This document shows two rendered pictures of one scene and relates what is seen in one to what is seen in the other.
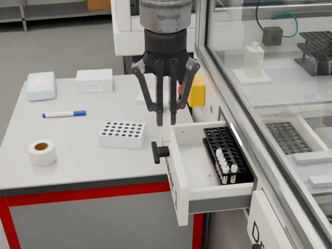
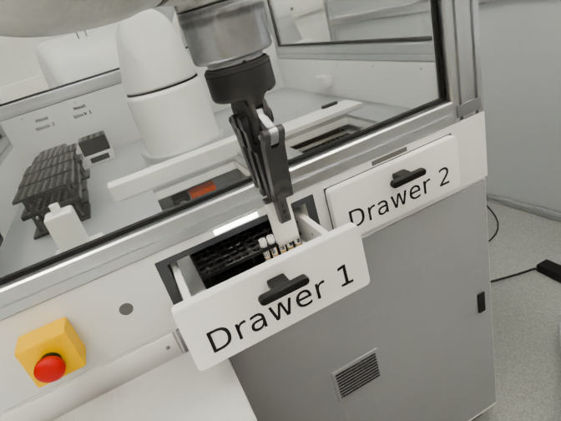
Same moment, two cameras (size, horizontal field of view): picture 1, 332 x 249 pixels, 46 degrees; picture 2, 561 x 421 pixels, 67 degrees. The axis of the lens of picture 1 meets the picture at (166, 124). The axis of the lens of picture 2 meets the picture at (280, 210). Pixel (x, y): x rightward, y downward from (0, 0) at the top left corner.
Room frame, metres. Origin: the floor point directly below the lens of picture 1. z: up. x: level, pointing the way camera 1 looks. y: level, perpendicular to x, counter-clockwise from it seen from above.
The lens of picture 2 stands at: (0.74, 0.49, 1.25)
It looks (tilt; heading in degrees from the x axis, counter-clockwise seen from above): 26 degrees down; 261
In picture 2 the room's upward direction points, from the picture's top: 16 degrees counter-clockwise
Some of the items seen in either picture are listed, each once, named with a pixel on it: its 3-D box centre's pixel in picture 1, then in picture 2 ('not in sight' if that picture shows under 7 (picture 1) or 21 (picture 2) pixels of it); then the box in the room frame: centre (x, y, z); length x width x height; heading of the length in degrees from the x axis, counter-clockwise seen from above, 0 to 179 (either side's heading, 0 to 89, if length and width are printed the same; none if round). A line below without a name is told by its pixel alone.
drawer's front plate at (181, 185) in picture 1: (172, 162); (279, 294); (0.70, -0.02, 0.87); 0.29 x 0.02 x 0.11; 8
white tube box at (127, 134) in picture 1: (122, 134); not in sight; (0.96, 0.13, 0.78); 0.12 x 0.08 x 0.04; 83
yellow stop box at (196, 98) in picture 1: (193, 91); (52, 352); (1.05, -0.08, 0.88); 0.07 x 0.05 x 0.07; 8
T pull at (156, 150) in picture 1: (160, 151); (280, 285); (0.70, 0.01, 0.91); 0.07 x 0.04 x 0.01; 8
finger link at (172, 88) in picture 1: (172, 84); (259, 153); (0.67, -0.01, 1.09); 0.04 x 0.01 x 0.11; 8
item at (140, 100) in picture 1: (156, 97); not in sight; (1.20, 0.03, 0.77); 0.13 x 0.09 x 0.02; 80
